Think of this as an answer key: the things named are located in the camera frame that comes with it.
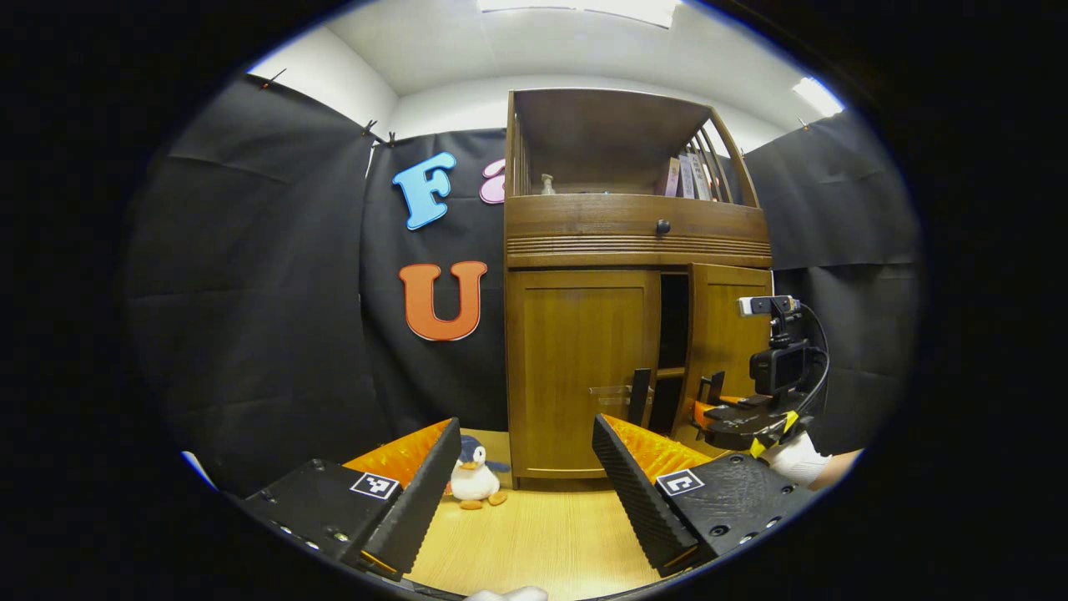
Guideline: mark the wooden cabinet drawer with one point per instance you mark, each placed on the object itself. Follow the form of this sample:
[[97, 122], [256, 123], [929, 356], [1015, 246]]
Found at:
[[584, 219]]

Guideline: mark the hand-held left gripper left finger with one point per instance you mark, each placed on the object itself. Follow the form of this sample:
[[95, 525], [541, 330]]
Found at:
[[417, 509]]

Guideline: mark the wooden inner cabinet shelf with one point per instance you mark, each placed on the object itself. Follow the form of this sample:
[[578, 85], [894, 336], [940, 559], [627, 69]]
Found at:
[[670, 373]]

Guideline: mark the penguin plush toy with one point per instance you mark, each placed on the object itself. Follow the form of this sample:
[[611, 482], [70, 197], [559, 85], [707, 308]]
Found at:
[[474, 480]]

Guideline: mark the wooden double-door shoe cabinet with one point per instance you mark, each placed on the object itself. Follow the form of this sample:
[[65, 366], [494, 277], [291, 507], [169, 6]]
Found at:
[[584, 260]]

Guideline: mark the grey book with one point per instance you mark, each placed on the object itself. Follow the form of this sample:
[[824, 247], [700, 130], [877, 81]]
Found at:
[[686, 177]]

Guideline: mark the wooden shoe cabinet door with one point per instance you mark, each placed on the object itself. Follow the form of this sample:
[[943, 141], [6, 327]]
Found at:
[[576, 367], [717, 325]]

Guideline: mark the black backdrop cloth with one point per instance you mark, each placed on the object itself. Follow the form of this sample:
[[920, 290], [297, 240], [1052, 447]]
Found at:
[[250, 292]]

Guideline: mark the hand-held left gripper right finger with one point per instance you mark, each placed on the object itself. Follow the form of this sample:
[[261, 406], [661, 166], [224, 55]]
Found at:
[[642, 509]]

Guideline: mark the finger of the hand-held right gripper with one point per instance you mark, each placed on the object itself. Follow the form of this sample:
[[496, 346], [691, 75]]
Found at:
[[731, 399], [701, 413]]

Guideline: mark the ceiling light panel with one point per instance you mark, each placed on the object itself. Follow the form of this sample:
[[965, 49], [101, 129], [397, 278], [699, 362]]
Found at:
[[818, 96]]

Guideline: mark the white book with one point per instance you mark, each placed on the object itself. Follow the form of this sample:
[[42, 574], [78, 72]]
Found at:
[[701, 175]]

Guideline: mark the small pump bottle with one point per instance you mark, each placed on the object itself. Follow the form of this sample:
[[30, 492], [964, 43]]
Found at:
[[548, 187]]

